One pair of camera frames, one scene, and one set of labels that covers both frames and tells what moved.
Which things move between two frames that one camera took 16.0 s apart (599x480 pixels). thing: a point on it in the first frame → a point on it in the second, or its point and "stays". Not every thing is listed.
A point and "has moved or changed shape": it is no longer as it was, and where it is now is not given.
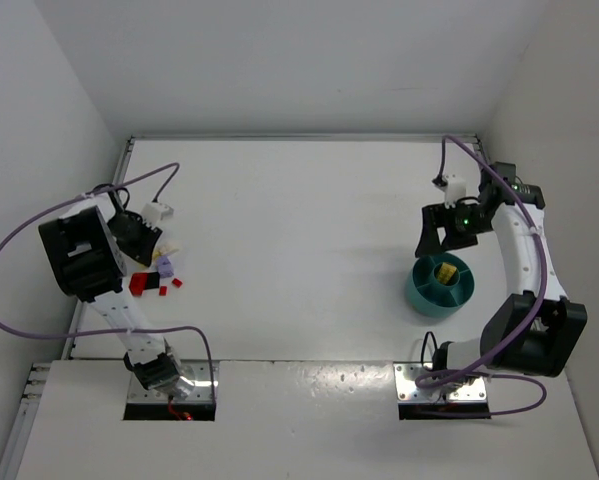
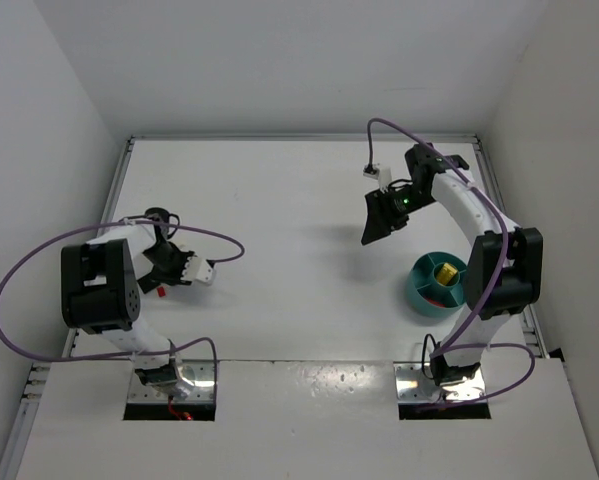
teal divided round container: x=428 y=296 stays
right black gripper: x=442 y=220 → x=382 y=211
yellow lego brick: x=445 y=272 stays
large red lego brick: x=138 y=283 has moved or changed shape
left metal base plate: x=201 y=393 stays
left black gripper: x=142 y=245 → x=167 y=267
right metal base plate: x=467 y=391 stays
